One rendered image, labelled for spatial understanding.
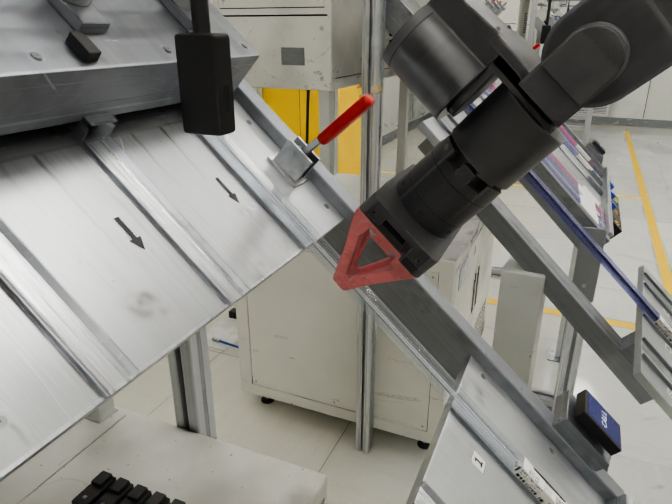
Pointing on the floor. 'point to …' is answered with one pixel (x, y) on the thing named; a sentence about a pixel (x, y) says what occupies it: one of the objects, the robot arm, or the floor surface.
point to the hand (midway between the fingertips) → (348, 275)
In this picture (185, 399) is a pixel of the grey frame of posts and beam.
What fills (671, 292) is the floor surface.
